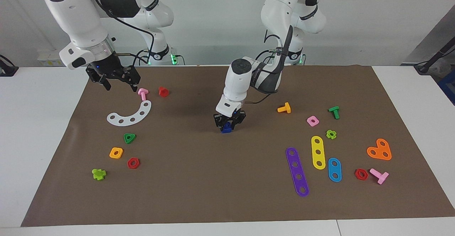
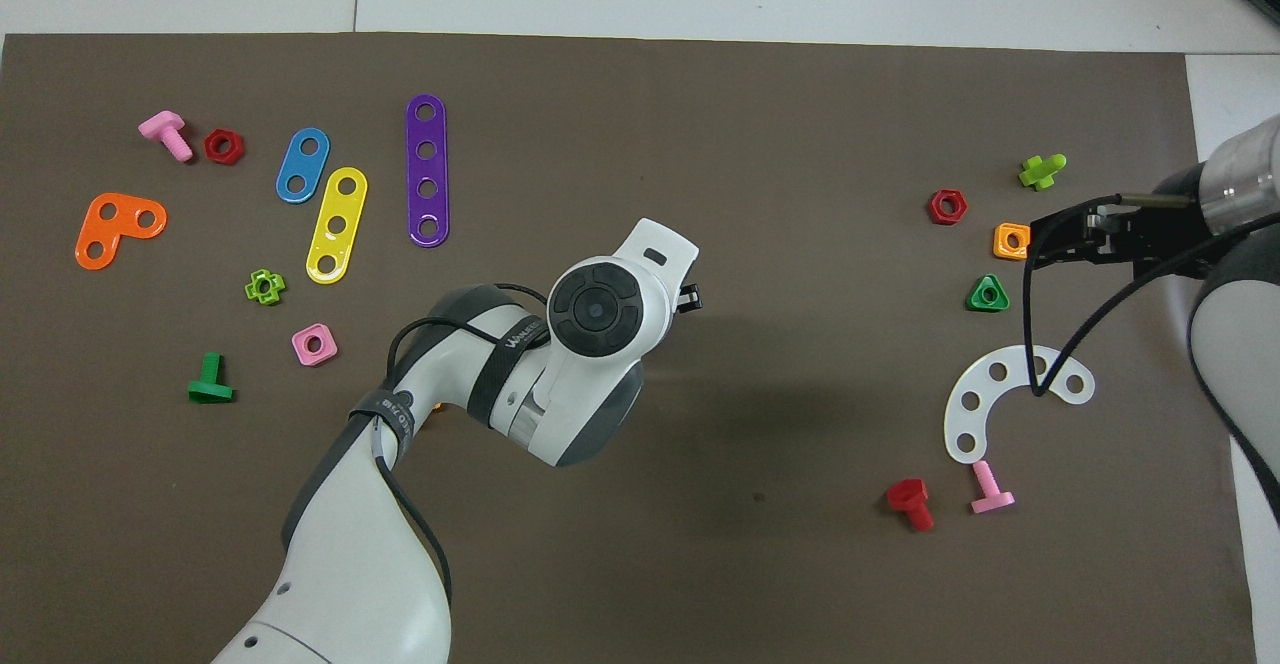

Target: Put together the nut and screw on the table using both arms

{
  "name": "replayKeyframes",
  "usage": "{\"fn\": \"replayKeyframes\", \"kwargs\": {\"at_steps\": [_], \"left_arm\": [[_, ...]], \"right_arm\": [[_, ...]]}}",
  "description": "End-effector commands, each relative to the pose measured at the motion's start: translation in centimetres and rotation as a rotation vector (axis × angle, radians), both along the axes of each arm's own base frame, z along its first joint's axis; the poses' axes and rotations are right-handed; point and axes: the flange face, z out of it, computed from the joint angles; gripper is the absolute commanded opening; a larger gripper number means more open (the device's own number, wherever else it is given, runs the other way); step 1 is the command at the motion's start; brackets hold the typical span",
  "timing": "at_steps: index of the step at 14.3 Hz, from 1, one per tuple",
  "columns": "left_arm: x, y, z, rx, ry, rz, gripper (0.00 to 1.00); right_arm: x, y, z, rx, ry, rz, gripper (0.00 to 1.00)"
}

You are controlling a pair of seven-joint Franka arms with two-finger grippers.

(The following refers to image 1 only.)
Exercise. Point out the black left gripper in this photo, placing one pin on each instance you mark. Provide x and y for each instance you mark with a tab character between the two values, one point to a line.
229	117

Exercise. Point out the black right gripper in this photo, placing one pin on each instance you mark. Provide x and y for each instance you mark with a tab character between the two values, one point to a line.
110	69

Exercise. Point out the blue triangular-head plastic screw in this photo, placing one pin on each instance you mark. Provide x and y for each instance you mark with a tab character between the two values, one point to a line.
225	131

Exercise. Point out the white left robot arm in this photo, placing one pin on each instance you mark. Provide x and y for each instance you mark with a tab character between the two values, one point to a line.
238	83

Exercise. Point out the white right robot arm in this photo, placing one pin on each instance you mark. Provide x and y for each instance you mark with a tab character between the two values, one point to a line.
78	15

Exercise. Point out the small pink plastic screw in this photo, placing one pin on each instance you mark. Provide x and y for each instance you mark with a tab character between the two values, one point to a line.
143	94

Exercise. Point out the red plastic screw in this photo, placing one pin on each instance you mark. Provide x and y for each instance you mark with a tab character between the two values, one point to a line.
163	92

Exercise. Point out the green triangular plastic nut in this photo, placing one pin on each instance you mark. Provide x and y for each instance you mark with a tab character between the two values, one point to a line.
133	135

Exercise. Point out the orange plastic screw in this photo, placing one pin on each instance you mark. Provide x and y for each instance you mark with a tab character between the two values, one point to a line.
286	108

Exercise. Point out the orange square plastic nut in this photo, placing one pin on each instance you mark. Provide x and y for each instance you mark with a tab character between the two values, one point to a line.
121	150

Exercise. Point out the red hexagon plastic nut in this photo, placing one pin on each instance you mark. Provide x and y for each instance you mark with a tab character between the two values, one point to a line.
357	177
137	161

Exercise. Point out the pink square plastic nut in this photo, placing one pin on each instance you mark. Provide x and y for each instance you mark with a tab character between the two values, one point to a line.
316	119

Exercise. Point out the lime green cross-head screw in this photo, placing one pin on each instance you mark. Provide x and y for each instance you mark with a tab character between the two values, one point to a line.
98	175

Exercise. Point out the lime green cross nut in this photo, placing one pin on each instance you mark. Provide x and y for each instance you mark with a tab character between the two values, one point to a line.
334	135

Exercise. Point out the green plastic screw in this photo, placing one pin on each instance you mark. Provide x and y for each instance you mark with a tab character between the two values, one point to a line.
335	111

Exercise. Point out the large pink plastic screw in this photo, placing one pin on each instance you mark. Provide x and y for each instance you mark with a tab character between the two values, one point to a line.
380	176

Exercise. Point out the white curved perforated strip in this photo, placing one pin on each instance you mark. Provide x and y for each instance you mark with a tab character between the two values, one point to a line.
137	117

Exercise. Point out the brown table mat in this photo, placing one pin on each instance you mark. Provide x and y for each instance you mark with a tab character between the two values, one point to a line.
220	175

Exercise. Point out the purple four-hole strip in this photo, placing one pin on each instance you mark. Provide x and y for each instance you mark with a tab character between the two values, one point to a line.
296	171

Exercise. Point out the yellow three-hole strip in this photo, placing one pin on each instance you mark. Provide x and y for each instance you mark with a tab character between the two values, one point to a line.
317	146

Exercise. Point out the black device on table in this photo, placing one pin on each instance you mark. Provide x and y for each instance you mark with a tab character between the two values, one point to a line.
6	69

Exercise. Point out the blue two-hole strip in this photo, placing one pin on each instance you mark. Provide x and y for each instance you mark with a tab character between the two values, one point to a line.
334	170

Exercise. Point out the orange heart-shaped plate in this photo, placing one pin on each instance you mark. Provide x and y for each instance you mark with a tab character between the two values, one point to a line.
379	150

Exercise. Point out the black stand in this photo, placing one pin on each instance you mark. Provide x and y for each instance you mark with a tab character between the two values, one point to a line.
439	54

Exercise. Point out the blue crate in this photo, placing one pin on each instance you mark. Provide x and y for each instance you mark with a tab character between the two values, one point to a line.
448	86

